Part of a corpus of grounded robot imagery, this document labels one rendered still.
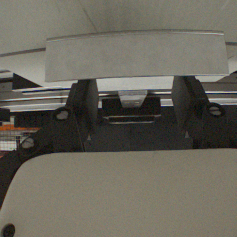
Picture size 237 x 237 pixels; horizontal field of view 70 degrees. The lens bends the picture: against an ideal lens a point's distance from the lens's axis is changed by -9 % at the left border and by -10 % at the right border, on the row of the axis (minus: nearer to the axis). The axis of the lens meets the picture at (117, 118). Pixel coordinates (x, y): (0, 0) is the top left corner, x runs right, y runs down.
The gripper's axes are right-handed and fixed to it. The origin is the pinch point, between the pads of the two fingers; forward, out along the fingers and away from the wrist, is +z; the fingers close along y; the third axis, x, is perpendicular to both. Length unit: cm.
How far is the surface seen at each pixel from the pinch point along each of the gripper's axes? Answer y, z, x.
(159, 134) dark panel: 11, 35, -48
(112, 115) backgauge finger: -3.8, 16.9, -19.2
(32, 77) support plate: -8.6, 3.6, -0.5
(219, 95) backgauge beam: 21.6, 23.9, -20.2
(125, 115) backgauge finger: -1.1, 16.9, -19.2
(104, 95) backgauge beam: -6.0, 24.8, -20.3
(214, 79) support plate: 8.0, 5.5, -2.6
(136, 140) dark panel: 2, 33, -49
